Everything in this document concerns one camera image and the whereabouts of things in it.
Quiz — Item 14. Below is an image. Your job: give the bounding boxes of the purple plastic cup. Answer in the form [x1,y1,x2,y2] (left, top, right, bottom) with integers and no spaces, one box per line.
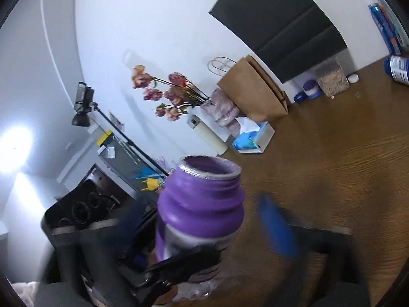
[154,155,246,283]

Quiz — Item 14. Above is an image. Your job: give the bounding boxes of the blue tissue box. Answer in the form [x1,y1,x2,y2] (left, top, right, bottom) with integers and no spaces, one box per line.
[232,116,275,154]

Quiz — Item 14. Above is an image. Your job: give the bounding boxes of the black studio light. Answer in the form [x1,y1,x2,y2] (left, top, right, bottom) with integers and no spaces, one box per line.
[71,82,169,178]

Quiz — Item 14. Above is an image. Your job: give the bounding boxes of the cream thermos bottle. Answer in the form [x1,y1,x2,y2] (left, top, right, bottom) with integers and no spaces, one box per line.
[187,114,228,155]

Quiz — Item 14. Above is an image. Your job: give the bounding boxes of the pink ceramic vase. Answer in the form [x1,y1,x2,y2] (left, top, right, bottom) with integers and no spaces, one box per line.
[201,88,241,137]

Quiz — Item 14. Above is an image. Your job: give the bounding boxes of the dried pink roses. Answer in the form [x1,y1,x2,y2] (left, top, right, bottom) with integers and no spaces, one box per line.
[131,64,211,122]

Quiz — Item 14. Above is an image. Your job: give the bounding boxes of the blue jar lid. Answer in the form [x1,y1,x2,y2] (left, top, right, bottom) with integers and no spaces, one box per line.
[293,92,308,103]

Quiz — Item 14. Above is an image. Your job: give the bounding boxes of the brown paper bag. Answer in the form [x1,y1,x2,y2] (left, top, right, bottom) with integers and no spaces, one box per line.
[207,55,288,123]

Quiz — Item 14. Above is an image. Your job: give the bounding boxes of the small purple jar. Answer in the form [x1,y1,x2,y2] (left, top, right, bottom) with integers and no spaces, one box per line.
[302,80,321,99]

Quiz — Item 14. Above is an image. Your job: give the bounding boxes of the clear container with cereal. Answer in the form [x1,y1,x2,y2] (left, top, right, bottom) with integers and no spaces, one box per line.
[311,58,349,97]

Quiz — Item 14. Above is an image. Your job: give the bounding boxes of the blue white bottle lying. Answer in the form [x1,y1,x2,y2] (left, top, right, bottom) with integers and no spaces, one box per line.
[383,56,409,85]

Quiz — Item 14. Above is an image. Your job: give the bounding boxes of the black paper bag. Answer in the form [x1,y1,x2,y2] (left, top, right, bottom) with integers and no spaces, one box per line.
[209,0,347,82]

